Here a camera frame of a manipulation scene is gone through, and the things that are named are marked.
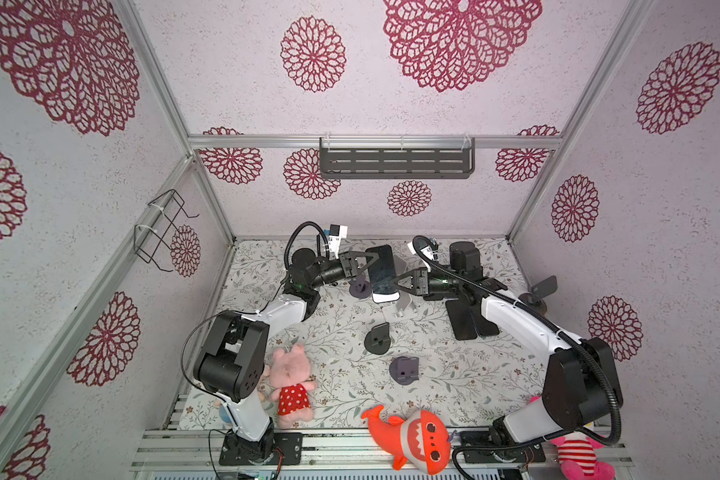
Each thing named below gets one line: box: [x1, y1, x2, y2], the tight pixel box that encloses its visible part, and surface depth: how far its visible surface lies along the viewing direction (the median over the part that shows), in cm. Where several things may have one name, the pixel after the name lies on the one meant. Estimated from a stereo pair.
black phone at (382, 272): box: [366, 244, 400, 304], surface depth 78 cm
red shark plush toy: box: [362, 405, 451, 475], surface depth 70 cm
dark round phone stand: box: [389, 356, 419, 385], surface depth 84 cm
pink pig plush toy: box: [268, 344, 318, 429], surface depth 80 cm
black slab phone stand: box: [364, 322, 391, 355], surface depth 89 cm
